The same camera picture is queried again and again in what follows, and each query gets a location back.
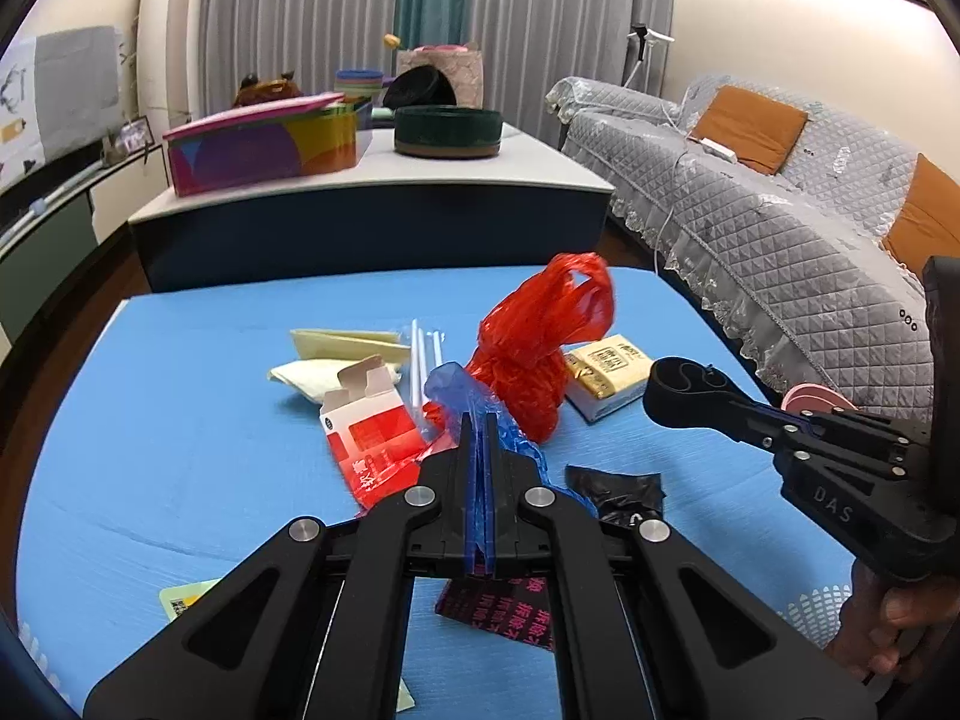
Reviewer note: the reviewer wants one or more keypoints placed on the black plastic scrap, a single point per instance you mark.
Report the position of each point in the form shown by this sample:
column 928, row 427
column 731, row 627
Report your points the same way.
column 615, row 491

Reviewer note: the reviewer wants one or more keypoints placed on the pink quilted basket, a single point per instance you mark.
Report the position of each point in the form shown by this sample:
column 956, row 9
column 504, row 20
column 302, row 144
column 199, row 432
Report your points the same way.
column 469, row 79

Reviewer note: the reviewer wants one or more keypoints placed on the orange cushion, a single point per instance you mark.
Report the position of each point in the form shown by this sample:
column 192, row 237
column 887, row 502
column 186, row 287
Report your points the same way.
column 750, row 127
column 930, row 217

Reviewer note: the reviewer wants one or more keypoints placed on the blue plastic bag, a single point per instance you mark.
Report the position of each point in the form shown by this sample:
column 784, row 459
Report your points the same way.
column 450, row 390

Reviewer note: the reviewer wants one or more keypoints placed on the yellow tissue pack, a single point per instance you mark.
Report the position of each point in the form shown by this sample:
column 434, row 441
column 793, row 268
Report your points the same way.
column 600, row 375

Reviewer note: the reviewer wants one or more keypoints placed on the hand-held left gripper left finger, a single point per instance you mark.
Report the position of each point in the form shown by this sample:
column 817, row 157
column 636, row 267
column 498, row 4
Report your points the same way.
column 471, row 532

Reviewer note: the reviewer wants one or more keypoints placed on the white straws in clear wrapper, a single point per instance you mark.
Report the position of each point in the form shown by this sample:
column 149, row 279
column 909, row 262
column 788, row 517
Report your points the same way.
column 416, row 375

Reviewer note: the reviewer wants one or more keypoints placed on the person's right hand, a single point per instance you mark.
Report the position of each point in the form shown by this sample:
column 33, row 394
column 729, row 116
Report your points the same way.
column 900, row 622

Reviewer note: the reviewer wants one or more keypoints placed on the multicoloured storage box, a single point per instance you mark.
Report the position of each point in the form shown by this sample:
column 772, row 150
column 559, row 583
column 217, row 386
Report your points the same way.
column 247, row 157

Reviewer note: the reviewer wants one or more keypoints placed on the pink plastic bin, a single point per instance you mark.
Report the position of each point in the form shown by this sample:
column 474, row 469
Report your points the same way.
column 814, row 397

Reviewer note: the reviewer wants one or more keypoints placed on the white power strip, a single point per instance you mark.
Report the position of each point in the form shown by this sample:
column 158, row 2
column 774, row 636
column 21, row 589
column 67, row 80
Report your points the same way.
column 716, row 148

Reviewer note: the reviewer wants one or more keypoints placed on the dark green round basin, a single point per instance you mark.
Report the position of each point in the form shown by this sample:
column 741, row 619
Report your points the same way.
column 446, row 131

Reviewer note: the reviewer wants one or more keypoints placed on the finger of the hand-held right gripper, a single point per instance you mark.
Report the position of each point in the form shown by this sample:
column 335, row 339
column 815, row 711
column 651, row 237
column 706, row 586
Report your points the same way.
column 697, row 401

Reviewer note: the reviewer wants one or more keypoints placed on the red and white carton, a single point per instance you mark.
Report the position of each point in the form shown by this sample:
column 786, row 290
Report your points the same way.
column 367, row 435

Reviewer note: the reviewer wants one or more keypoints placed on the green and yellow card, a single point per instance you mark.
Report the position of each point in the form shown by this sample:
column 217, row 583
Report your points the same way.
column 187, row 600

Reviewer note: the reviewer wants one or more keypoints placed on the brown ornament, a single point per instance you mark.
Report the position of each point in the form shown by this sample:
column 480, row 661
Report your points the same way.
column 262, row 90

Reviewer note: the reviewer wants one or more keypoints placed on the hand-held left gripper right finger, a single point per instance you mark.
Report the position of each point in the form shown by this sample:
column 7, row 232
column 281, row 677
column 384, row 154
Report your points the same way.
column 491, row 532

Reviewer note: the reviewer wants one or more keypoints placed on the cream paper napkin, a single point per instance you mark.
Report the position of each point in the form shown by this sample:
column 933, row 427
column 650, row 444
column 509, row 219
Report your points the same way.
column 307, row 379

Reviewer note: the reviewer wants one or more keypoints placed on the black wrapper with pink print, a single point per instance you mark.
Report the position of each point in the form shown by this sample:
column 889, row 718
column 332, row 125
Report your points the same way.
column 495, row 611

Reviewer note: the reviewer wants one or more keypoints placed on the white rod with blue tip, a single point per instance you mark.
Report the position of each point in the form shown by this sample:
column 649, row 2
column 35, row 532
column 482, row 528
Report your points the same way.
column 34, row 210

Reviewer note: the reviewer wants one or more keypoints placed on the blue foam mat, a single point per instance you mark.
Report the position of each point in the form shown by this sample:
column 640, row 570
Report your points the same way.
column 225, row 465

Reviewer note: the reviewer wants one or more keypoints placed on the white phone stand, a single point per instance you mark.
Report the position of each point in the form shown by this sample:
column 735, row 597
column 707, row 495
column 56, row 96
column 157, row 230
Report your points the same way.
column 641, row 37

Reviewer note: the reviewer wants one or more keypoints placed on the small photo frame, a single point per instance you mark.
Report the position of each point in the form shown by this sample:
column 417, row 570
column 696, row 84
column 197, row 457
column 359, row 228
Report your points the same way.
column 131, row 139

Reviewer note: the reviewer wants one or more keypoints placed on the television cabinet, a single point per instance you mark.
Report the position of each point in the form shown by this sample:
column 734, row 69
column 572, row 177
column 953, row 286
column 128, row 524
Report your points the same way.
column 45, row 262

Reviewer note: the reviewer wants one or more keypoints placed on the white and navy coffee table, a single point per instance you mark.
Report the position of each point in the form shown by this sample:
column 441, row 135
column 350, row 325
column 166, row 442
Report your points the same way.
column 375, row 225

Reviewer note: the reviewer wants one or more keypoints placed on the grey quilted sofa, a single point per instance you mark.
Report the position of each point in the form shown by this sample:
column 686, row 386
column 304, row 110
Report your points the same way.
column 787, row 255

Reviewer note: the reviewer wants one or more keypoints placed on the stack of coloured bowls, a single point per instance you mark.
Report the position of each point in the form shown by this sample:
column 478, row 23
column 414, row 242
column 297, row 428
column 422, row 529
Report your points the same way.
column 358, row 82

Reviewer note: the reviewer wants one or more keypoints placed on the pale yellow folded paper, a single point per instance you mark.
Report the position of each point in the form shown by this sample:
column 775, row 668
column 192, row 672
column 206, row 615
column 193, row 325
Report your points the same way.
column 337, row 345

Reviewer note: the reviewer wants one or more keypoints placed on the black hat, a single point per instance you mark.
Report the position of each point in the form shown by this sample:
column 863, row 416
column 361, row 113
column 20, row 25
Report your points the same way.
column 420, row 86

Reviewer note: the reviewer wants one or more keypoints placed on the grey curtain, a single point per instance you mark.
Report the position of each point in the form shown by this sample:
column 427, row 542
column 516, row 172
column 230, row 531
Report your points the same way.
column 300, row 15
column 555, row 15

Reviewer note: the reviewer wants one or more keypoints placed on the red plastic bag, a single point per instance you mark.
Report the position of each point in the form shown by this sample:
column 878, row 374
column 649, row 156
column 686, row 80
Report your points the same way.
column 525, row 345

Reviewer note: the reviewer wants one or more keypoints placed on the television with grey cover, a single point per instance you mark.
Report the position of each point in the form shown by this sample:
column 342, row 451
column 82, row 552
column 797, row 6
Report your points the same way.
column 60, row 97

